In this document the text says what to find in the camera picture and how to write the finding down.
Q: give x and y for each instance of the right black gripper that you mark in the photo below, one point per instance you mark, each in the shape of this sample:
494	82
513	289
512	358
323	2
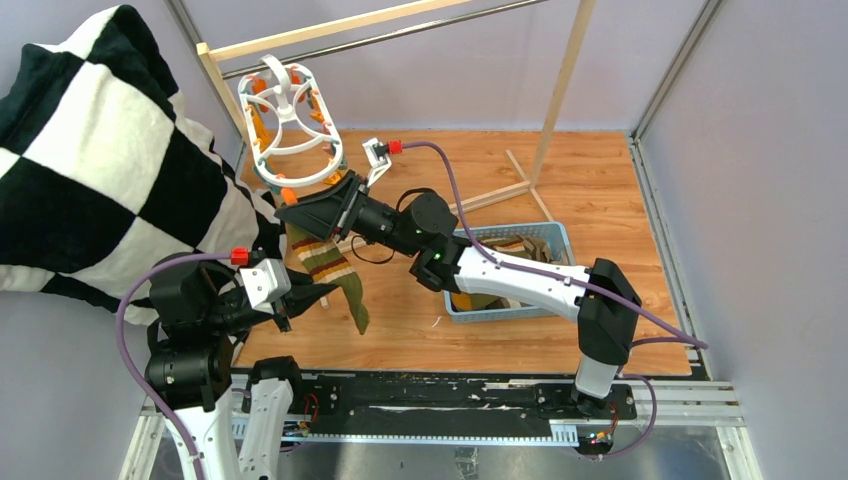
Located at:
318	213

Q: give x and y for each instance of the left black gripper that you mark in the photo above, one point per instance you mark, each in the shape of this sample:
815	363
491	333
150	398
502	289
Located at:
303	292

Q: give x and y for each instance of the green striped sock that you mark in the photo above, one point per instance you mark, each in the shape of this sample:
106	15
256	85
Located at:
326	264
465	302

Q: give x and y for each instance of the tan brown sock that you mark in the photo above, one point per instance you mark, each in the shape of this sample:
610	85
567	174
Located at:
522	246

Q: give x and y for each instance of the light blue plastic basket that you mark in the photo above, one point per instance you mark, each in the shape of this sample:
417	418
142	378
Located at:
537	296

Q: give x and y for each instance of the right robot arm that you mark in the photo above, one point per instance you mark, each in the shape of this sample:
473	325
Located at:
599	299

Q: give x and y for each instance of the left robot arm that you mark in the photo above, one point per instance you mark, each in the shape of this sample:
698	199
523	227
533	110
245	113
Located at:
201	307

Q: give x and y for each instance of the white round clip hanger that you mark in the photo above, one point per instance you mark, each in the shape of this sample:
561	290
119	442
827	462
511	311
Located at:
285	114

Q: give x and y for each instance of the orange clothes peg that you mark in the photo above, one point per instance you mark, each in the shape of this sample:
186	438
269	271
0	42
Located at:
289	197

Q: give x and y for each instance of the black white checkered blanket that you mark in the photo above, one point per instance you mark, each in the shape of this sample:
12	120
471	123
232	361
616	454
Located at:
103	174

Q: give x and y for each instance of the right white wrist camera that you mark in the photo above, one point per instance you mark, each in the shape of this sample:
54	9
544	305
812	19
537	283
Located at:
378	156

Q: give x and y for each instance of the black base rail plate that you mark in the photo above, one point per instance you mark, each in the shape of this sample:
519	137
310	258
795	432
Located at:
450	406

